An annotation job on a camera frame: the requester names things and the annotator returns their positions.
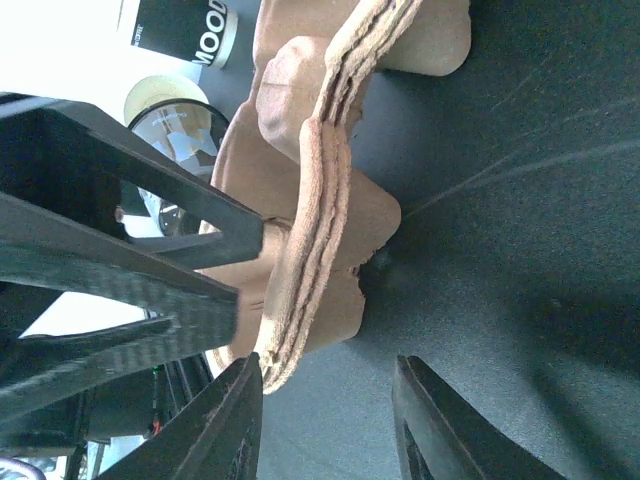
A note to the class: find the brown pulp cup carrier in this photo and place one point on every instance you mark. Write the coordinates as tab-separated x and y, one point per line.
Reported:
286	156

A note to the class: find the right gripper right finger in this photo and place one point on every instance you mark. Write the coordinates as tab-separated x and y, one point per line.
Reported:
439	435

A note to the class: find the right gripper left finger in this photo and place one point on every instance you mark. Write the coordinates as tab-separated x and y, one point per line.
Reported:
216	436

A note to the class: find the black printed coffee cup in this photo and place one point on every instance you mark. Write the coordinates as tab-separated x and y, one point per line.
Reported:
173	115

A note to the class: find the cup holding white straws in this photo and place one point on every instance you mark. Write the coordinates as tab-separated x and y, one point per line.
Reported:
201	32

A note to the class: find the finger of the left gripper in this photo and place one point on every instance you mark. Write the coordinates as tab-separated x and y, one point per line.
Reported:
72	159
80	308

